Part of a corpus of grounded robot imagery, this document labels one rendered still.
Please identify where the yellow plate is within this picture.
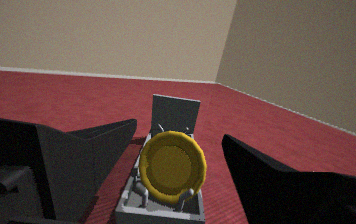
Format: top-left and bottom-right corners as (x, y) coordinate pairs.
(138, 131), (207, 204)

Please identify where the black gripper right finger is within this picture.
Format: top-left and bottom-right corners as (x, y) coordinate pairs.
(221, 134), (356, 224)

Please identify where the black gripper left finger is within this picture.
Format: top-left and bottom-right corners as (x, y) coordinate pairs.
(0, 118), (137, 223)

